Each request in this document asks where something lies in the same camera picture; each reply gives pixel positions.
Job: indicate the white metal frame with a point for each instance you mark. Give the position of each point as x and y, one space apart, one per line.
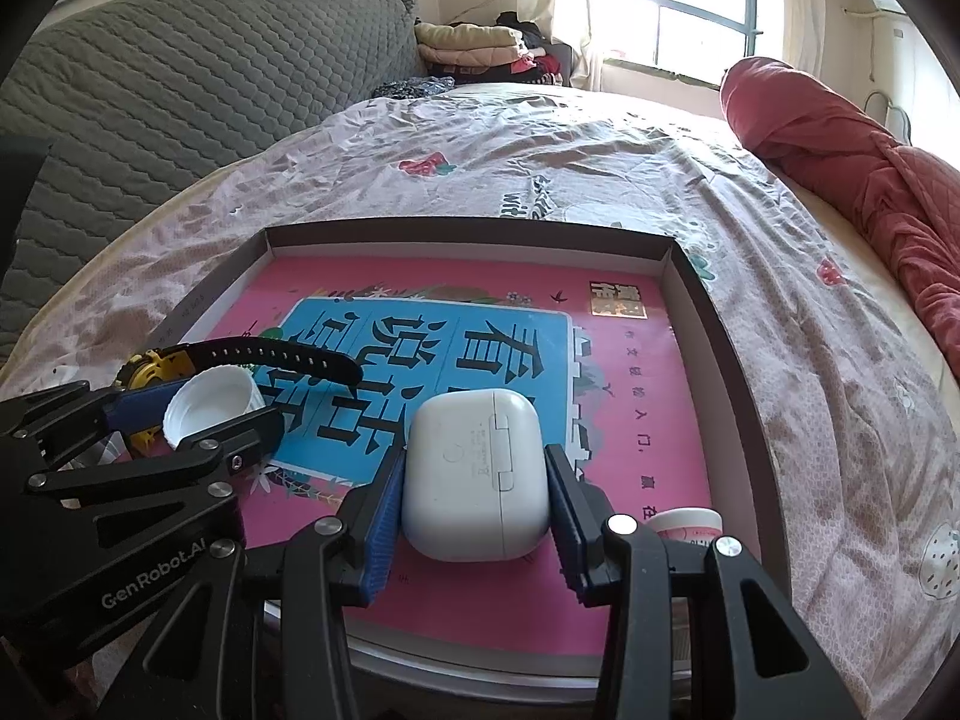
896 112

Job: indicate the cream curtain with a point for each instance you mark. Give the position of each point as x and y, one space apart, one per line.
562 7
799 0

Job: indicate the dark patterned cloth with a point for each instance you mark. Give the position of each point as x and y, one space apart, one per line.
412 88

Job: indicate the yellow and black wristwatch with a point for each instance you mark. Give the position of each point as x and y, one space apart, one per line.
285 356

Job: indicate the white plastic cap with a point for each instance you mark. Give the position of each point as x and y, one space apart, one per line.
214 401

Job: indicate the grey quilted headboard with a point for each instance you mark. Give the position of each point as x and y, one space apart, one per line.
187 90

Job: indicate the pink printed bed sheet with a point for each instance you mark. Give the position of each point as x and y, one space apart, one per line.
600 165

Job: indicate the pink quilted duvet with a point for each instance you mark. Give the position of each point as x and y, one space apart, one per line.
862 165

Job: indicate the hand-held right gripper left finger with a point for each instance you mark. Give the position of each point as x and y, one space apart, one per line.
382 525

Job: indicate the window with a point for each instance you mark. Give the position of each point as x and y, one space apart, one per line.
690 0

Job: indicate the pink box lid tray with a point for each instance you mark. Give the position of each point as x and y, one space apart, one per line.
712 360

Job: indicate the pink and blue book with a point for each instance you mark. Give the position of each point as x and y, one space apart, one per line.
630 420

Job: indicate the small white bottle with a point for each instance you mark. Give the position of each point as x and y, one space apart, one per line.
686 521

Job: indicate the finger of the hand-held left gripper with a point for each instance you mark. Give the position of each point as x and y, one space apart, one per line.
225 457
142 406

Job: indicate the cream folded blankets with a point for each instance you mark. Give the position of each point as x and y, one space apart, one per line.
465 45

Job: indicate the white earbuds case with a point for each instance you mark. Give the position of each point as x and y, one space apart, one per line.
472 472

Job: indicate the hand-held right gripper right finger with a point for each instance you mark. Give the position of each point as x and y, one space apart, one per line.
562 525

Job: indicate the pile of dark clothes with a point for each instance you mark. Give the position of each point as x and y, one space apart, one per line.
536 52

